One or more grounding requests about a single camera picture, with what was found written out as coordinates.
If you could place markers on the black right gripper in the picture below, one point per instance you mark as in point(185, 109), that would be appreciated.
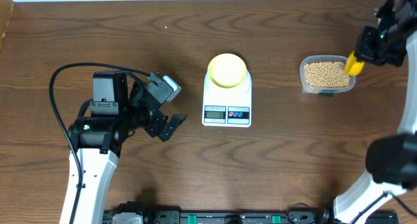
point(363, 52)

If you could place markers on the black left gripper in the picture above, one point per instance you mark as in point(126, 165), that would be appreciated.
point(155, 126)

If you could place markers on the yellow plastic scoop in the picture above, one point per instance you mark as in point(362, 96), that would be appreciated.
point(353, 66)

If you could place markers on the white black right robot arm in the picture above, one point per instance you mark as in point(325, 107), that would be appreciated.
point(390, 161)

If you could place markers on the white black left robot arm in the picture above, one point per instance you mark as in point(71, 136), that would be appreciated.
point(121, 104)

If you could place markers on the white digital kitchen scale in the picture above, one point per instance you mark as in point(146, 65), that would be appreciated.
point(230, 107)

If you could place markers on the pale yellow bowl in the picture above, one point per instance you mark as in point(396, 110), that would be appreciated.
point(227, 70)

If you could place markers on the soybeans in container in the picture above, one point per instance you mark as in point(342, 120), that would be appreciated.
point(326, 75)

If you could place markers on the clear plastic container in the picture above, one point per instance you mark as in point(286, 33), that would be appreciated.
point(306, 88)

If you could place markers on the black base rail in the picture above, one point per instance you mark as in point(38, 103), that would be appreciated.
point(133, 212)

